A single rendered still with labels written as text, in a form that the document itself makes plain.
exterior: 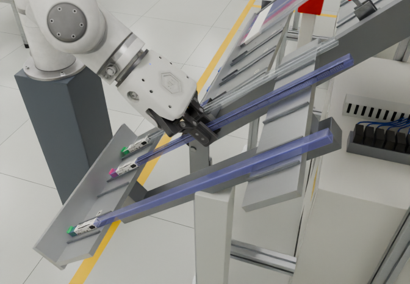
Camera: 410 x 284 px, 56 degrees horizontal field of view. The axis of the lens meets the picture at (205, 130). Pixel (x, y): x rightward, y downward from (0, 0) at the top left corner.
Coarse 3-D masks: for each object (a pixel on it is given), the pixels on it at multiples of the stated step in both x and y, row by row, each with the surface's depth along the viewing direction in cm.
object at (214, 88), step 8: (248, 24) 133; (240, 40) 124; (232, 48) 120; (240, 48) 122; (232, 56) 117; (224, 64) 112; (224, 72) 110; (216, 80) 106; (216, 88) 104; (208, 96) 100
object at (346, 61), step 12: (336, 60) 49; (348, 60) 48; (312, 72) 51; (324, 72) 49; (336, 72) 49; (288, 84) 53; (300, 84) 52; (264, 96) 55; (276, 96) 54; (240, 108) 58; (252, 108) 56; (216, 120) 61; (228, 120) 59; (168, 144) 67; (180, 144) 66; (144, 156) 71; (156, 156) 69
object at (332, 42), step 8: (328, 40) 56; (336, 40) 56; (312, 48) 58; (320, 48) 57; (328, 48) 56; (296, 56) 60; (304, 56) 58; (312, 56) 58; (288, 64) 60; (296, 64) 59; (272, 72) 62; (280, 72) 61; (256, 80) 63; (264, 80) 63; (240, 88) 66; (248, 88) 65; (224, 96) 68; (232, 96) 67; (208, 104) 70; (216, 104) 69; (152, 136) 79; (160, 136) 78; (128, 152) 84
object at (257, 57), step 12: (276, 24) 112; (288, 24) 107; (264, 36) 112; (276, 36) 103; (252, 48) 111; (264, 48) 102; (276, 48) 95; (240, 60) 111; (252, 60) 102; (264, 60) 94; (228, 72) 111; (240, 72) 101; (252, 72) 94; (264, 72) 86; (228, 84) 101; (240, 84) 93; (216, 96) 98
